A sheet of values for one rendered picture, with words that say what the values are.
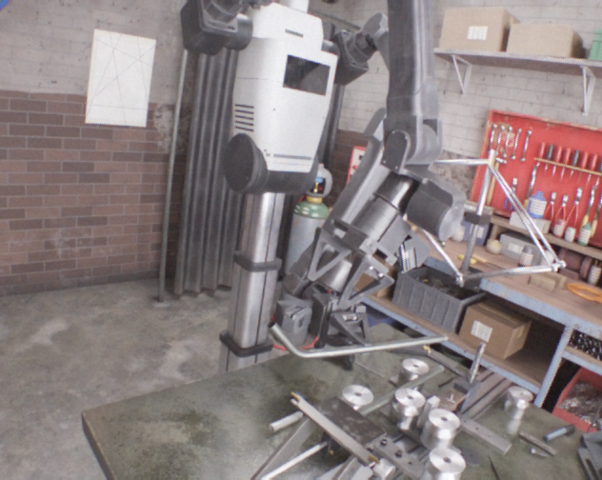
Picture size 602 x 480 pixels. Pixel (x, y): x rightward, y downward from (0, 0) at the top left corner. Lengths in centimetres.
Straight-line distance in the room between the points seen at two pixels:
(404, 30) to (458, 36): 224
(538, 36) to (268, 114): 188
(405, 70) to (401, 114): 6
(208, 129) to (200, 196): 45
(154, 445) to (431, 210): 52
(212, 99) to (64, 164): 105
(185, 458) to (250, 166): 68
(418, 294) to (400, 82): 180
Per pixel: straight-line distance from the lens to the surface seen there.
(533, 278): 217
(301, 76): 108
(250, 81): 108
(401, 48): 62
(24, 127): 293
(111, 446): 69
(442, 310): 226
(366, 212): 61
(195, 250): 304
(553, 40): 260
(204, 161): 290
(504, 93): 293
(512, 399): 94
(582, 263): 256
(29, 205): 302
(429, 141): 60
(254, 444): 70
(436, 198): 58
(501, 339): 215
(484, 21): 280
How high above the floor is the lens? 136
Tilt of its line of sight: 16 degrees down
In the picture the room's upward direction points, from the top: 10 degrees clockwise
